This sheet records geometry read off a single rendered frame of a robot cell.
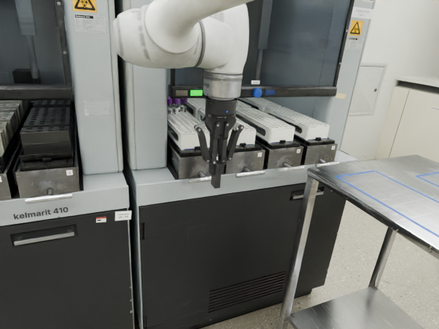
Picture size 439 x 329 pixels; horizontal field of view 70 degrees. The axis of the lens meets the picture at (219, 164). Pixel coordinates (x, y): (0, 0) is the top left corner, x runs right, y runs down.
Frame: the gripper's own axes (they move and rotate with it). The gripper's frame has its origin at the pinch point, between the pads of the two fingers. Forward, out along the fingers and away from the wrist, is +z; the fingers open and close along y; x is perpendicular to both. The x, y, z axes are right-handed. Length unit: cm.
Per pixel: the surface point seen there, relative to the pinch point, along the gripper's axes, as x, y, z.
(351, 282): -17, -89, 80
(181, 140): -15.9, 4.9, -4.6
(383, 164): 10, -50, -2
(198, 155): -12.4, 0.6, -0.6
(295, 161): -11.8, -35.0, 4.6
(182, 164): -11.9, 5.6, 1.6
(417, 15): -131, -233, -59
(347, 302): 11, -51, 52
